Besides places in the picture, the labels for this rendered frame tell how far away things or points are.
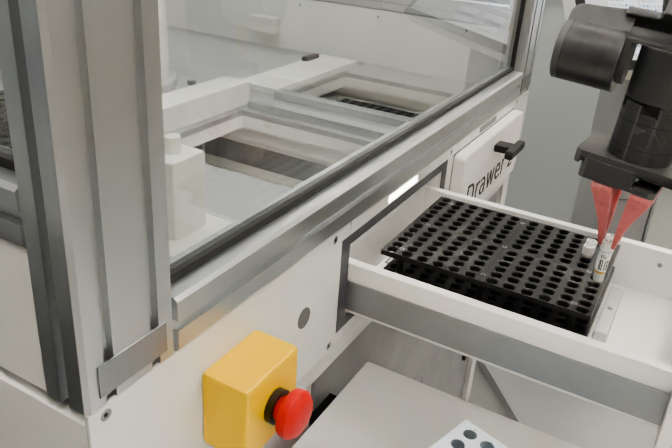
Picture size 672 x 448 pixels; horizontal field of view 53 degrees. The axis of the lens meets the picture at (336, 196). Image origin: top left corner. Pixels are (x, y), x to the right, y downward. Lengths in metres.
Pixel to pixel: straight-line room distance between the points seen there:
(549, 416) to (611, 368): 1.27
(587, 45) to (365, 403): 0.42
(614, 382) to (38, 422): 0.47
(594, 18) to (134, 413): 0.51
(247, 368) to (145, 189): 0.18
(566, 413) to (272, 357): 1.48
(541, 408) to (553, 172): 0.85
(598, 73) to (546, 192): 1.81
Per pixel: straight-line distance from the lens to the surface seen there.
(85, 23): 0.38
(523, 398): 1.98
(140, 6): 0.40
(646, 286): 0.90
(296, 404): 0.54
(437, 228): 0.80
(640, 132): 0.67
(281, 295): 0.61
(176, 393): 0.53
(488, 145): 1.05
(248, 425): 0.55
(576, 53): 0.67
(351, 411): 0.74
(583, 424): 1.96
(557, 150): 2.41
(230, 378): 0.54
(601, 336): 0.78
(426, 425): 0.74
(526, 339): 0.68
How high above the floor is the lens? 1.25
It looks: 24 degrees down
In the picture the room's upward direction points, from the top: 4 degrees clockwise
